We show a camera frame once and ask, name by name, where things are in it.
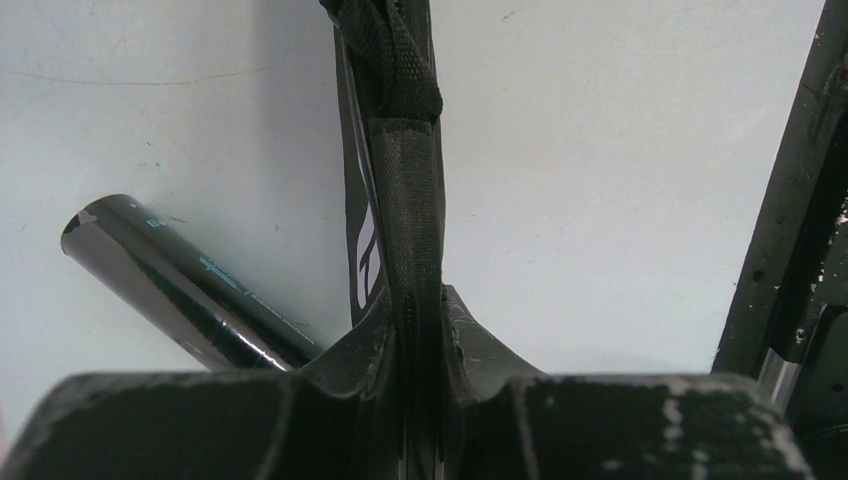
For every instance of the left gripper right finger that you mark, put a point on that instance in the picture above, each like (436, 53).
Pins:
(481, 434)

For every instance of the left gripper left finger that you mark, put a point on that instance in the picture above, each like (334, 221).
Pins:
(351, 402)

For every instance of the black shuttlecock tube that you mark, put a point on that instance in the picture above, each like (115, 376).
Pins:
(182, 291)

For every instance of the black racket bag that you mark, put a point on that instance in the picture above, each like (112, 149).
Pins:
(389, 45)

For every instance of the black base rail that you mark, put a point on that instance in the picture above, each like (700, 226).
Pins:
(787, 322)

